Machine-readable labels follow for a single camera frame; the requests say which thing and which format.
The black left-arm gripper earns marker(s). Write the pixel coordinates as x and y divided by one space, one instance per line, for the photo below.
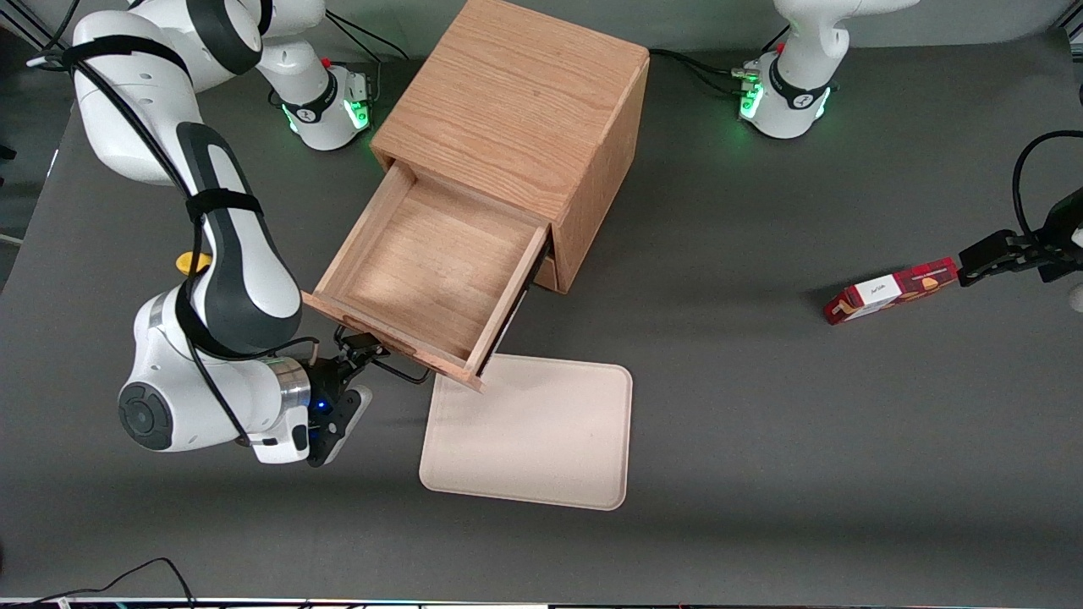
1059 228

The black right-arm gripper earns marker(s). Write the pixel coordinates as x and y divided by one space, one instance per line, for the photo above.
325 379

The wooden drawer with inside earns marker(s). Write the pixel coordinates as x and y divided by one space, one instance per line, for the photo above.
431 271

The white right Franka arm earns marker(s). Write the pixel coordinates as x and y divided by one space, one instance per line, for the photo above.
237 279

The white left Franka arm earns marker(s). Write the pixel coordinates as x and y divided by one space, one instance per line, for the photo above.
795 76

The wooden lower drawer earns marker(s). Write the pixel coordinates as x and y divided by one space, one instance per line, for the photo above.
548 272

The wooden drawer cabinet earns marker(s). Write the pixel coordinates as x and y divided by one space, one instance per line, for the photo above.
516 93

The red tartan cookie box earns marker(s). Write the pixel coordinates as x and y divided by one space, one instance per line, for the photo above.
888 292

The yellow lemon toy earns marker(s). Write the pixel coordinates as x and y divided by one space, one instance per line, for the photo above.
183 263

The cream rectangular tray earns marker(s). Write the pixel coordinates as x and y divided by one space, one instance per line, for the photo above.
529 431

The aluminium frame rail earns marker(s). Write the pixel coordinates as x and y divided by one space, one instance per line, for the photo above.
21 17

